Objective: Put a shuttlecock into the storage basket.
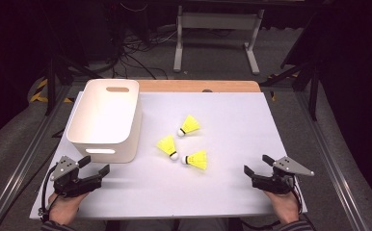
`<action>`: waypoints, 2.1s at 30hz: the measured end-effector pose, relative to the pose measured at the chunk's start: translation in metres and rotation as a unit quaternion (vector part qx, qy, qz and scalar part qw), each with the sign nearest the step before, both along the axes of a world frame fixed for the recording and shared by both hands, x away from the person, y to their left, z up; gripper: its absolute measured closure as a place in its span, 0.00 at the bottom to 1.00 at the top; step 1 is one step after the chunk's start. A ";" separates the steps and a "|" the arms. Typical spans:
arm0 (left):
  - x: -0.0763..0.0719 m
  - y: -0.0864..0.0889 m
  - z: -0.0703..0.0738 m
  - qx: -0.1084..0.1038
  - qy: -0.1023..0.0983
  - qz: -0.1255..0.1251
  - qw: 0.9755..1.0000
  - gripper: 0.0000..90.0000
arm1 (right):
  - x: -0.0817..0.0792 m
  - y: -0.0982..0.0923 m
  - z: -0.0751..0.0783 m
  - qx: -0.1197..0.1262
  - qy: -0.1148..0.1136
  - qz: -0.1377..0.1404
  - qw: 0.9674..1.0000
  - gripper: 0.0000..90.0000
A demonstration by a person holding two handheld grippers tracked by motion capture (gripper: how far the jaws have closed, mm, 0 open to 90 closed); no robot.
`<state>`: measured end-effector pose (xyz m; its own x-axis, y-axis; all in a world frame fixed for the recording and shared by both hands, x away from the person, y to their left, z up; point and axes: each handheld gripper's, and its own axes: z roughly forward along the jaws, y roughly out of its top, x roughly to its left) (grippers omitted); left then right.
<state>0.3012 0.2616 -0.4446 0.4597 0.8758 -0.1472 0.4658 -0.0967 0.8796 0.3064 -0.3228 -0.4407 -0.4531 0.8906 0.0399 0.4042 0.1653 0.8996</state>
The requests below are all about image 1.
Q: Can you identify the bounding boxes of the person's right hand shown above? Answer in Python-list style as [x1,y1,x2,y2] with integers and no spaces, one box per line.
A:
[263,190,301,224]

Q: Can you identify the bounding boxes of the white plastic storage bin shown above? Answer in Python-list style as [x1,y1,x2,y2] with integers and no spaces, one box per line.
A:
[66,78,143,165]

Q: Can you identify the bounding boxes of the white table cover sheet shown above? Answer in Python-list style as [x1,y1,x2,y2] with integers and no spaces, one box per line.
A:
[29,90,307,220]

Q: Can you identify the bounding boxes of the white metal stand frame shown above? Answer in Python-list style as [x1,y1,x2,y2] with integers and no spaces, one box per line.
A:
[173,4,265,76]

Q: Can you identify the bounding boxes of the yellow shuttlecock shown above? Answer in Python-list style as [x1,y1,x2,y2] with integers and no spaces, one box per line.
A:
[180,149,208,170]
[177,114,201,138]
[155,134,179,161]

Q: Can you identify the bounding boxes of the bundle of black floor cables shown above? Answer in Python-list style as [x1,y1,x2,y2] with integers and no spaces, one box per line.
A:
[110,3,178,81]

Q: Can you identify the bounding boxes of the black tripod stand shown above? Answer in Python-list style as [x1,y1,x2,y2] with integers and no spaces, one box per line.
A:
[43,54,103,116]
[260,13,323,121]

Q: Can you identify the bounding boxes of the yellow black hazard tape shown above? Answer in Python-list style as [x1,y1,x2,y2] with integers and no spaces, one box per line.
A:
[29,78,74,104]

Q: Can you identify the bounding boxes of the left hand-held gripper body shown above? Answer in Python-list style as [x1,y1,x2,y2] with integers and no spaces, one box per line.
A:
[50,155,103,198]

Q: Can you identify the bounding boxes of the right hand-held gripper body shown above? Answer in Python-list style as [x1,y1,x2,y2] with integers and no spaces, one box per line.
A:
[251,155,315,195]

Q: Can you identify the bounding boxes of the aluminium floor rail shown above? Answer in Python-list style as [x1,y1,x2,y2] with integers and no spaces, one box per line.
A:
[0,85,76,231]
[294,90,372,231]

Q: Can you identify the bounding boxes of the person's left hand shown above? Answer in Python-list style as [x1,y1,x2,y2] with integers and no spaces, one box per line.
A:
[47,192,91,226]

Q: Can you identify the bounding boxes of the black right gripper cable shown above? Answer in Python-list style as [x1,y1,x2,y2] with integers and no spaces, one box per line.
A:
[240,187,305,231]

